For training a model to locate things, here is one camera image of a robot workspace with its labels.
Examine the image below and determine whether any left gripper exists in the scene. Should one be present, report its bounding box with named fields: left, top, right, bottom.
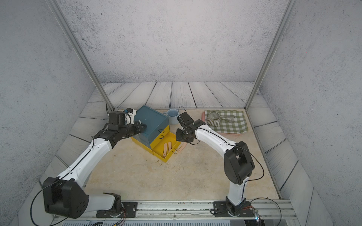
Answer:
left=119, top=121, right=148, bottom=138

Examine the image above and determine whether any yellow bottom drawer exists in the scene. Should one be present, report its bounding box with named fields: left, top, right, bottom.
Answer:
left=152, top=132, right=181, bottom=163

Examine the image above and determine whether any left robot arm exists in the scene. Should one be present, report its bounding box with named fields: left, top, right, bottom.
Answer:
left=42, top=121, right=147, bottom=219

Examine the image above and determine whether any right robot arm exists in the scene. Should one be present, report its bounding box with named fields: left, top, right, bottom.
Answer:
left=176, top=112, right=255, bottom=217

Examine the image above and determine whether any teal and yellow drawer cabinet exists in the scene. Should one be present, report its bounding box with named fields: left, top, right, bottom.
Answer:
left=132, top=105, right=170, bottom=154

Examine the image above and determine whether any light blue mug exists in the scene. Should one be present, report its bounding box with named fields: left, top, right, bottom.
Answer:
left=163, top=108, right=179, bottom=125

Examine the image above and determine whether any striped ceramic cup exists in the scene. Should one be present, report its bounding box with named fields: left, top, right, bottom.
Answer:
left=206, top=112, right=221, bottom=127

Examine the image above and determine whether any green checkered cloth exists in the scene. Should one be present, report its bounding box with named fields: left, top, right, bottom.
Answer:
left=205, top=109, right=249, bottom=135

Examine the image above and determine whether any metal spoon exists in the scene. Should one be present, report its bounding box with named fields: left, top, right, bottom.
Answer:
left=220, top=115, right=235, bottom=123

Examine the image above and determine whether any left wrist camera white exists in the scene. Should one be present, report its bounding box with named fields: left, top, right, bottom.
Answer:
left=124, top=108, right=136, bottom=125

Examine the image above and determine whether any left aluminium frame post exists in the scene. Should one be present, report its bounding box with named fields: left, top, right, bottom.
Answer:
left=46, top=0, right=115, bottom=111

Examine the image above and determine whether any aluminium frame post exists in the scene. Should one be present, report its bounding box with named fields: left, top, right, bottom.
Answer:
left=46, top=0, right=115, bottom=111
left=245, top=0, right=298, bottom=111

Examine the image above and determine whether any aluminium front rail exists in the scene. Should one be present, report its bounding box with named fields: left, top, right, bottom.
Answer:
left=53, top=198, right=300, bottom=226

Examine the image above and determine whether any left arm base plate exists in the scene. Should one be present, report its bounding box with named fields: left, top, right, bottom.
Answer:
left=96, top=202, right=138, bottom=218

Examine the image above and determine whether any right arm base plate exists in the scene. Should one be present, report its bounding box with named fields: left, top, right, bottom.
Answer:
left=210, top=201, right=255, bottom=218

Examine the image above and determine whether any right aluminium frame post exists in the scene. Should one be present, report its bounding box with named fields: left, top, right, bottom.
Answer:
left=245, top=0, right=298, bottom=111

